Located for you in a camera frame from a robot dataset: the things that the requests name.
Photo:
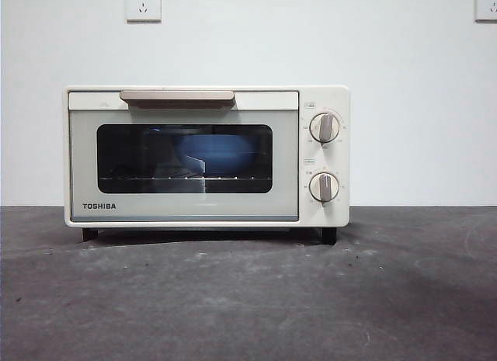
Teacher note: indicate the blue ribbed bowl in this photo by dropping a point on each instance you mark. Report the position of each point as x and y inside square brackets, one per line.
[225, 151]

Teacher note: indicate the cream Toshiba toaster oven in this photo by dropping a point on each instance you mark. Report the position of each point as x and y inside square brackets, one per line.
[326, 93]

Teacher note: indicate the white wall socket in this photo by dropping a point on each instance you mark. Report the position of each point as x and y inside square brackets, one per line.
[487, 5]
[143, 5]

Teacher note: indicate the beige oven knob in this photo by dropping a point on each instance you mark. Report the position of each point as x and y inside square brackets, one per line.
[324, 187]
[325, 127]

